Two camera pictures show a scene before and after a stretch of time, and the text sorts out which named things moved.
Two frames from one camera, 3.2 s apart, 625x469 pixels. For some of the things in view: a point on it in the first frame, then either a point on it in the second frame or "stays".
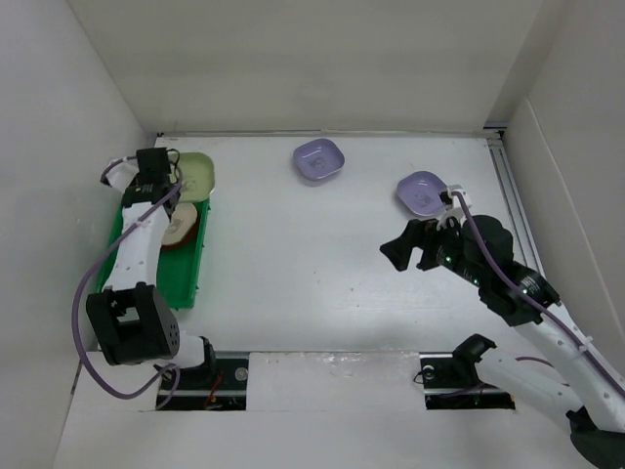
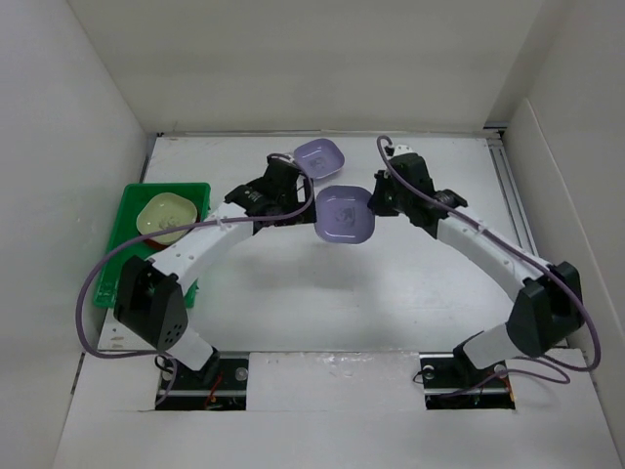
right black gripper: x=418 y=233 -> x=377 y=201
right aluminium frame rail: x=494 y=135 stays
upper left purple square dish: x=318 y=158 stays
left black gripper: x=136 y=184 -> x=306 y=217
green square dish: x=196 y=175 -> x=166 y=211
